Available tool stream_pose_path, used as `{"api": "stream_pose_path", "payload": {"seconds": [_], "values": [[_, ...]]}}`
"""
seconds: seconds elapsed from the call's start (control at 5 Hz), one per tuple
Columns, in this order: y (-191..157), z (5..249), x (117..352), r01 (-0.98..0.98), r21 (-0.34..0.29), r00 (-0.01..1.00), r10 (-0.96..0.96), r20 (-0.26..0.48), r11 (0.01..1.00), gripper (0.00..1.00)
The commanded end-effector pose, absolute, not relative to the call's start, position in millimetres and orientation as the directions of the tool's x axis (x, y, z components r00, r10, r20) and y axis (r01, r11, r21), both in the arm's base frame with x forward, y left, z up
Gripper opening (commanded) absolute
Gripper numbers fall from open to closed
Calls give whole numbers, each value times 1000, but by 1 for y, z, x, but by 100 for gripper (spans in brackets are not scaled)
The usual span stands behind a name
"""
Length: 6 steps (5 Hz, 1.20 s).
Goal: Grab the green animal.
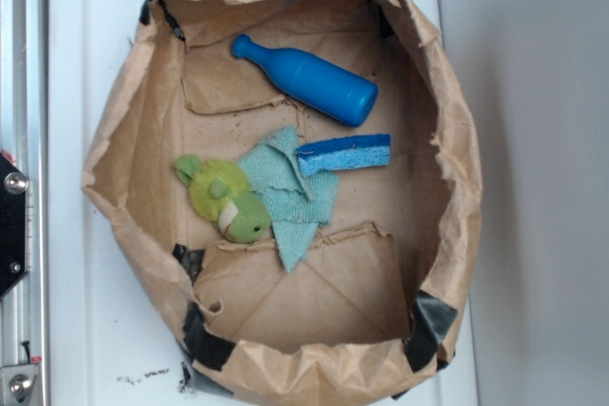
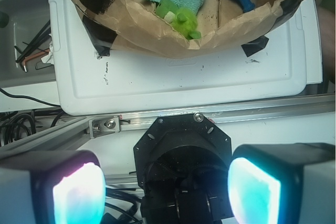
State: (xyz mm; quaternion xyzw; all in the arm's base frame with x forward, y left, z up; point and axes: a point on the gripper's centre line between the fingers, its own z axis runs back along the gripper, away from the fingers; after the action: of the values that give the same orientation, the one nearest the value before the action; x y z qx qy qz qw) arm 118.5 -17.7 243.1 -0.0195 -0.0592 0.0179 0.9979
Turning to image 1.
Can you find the green plush animal toy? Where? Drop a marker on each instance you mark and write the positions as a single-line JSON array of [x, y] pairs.
[[220, 192]]

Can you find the light blue cloth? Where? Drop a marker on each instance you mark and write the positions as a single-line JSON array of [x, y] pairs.
[[298, 205]]

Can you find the blue sponge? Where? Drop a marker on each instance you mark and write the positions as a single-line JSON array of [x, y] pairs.
[[344, 153]]

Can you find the blue plastic bottle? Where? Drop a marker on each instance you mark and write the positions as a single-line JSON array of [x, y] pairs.
[[336, 92]]

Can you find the brown paper bag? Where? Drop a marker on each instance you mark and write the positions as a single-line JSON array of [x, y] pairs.
[[376, 306]]

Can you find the white plastic tray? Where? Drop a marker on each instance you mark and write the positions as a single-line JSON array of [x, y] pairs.
[[108, 344]]

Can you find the black metal bracket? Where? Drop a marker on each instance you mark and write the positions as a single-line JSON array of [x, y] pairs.
[[14, 199]]

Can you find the aluminium frame rail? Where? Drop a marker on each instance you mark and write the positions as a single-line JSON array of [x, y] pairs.
[[25, 309]]

